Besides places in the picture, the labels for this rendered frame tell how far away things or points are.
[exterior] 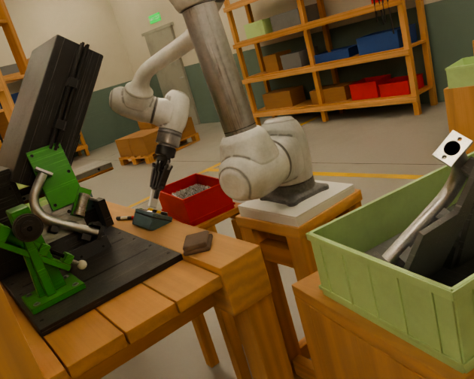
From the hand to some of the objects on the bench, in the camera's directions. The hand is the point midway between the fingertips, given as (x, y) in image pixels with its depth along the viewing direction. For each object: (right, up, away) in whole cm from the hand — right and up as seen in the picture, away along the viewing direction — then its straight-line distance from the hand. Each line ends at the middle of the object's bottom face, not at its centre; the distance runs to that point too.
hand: (153, 198), depth 176 cm
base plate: (-33, -20, -5) cm, 39 cm away
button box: (+2, -12, -4) cm, 13 cm away
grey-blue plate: (-26, -12, +10) cm, 31 cm away
